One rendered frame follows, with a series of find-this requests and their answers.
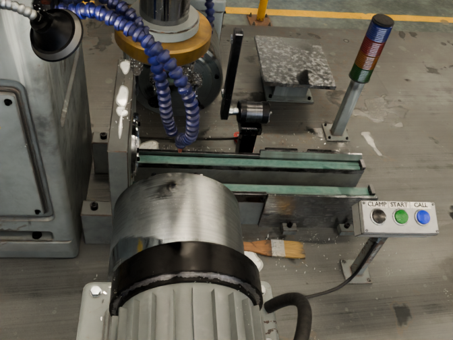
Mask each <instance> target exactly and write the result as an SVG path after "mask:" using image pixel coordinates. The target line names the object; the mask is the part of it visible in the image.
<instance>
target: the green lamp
mask: <svg viewBox="0 0 453 340"><path fill-rule="evenodd" d="M373 71H374V69H372V70H365V69H361V68H360V67H358V66H357V65H356V64H355V62H354V64H353V66H352V69H351V72H350V75H351V78H352V79H354V80H356V81H358V82H367V81H369V79H370V77H371V75H372V73H373Z"/></svg>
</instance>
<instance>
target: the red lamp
mask: <svg viewBox="0 0 453 340"><path fill-rule="evenodd" d="M385 44H386V42H374V41H372V40H370V39H369V38H368V37H367V36H366V34H365V37H364V39H363V42H362V44H361V47H360V50H361V51H362V52H363V53H364V54H366V55H369V56H371V57H377V56H380V55H381V53H382V50H383V48H384V46H385Z"/></svg>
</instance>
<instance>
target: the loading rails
mask: <svg viewBox="0 0 453 340"><path fill-rule="evenodd" d="M139 157H140V161H138V174H137V175H136V176H134V181H133V184H134V183H135V182H137V181H140V180H142V179H145V178H147V177H151V173H156V175H159V174H163V173H198V174H199V175H200V174H203V175H202V176H205V177H209V178H211V179H214V180H216V181H218V182H220V183H221V184H223V185H224V186H226V187H227V188H228V189H229V190H230V191H231V192H232V193H233V194H234V195H235V197H236V199H237V202H238V204H239V213H240V220H241V224H252V225H258V227H280V230H281V234H282V235H296V233H297V227H306V228H337V230H338V234H339V235H353V234H354V225H353V212H352V205H354V204H356V203H358V201H361V200H369V201H377V200H378V196H375V190H374V188H373V185H369V186H368V188H356V186H357V184H358V182H359V180H360V178H361V176H362V174H363V172H364V170H365V168H366V166H365V163H364V161H363V159H362V153H349V152H316V151H298V150H263V149H260V152H259V153H250V152H214V151H196V150H182V152H181V153H179V152H178V150H161V149H142V148H139Z"/></svg>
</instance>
